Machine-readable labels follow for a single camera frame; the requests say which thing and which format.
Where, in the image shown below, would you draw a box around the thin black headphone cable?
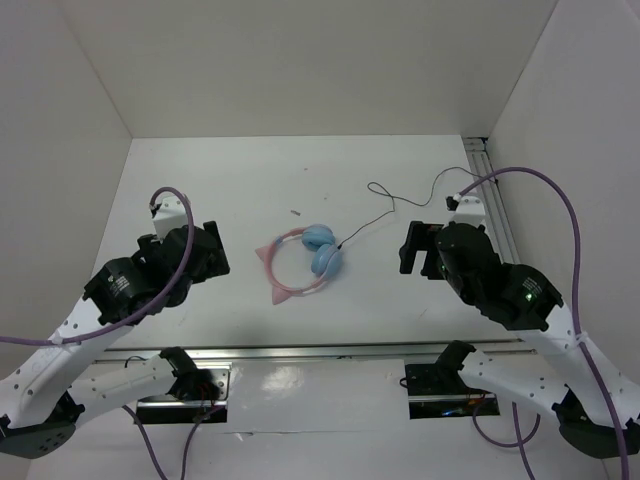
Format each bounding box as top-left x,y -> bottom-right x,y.
337,166 -> 501,250

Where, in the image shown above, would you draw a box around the pink blue cat-ear headphones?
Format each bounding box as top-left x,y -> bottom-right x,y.
255,224 -> 344,305

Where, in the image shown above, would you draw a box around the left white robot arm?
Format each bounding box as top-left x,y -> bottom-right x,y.
1,227 -> 221,459

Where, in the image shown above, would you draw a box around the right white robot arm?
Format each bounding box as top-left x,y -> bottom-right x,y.
399,221 -> 639,459

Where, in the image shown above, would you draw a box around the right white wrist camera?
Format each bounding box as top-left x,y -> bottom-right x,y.
446,194 -> 486,227

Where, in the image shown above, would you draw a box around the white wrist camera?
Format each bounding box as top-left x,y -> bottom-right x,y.
149,195 -> 190,241
446,194 -> 486,227

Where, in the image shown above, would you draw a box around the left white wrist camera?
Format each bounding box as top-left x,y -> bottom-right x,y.
149,195 -> 190,241

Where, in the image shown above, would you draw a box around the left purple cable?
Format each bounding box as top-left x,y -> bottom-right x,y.
0,186 -> 227,480

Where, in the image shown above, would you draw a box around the purple cable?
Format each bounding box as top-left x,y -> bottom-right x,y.
458,166 -> 640,480
0,186 -> 227,480

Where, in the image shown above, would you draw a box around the aluminium rail at right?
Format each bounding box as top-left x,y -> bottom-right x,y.
462,137 -> 520,264

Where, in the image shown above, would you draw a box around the aluminium rail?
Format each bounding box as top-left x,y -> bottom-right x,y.
94,340 -> 537,364
462,137 -> 520,264

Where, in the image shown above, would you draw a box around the aluminium rail at front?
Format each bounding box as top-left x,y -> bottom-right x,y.
94,340 -> 537,364

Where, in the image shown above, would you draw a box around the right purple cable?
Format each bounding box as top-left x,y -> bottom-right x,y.
458,166 -> 640,480

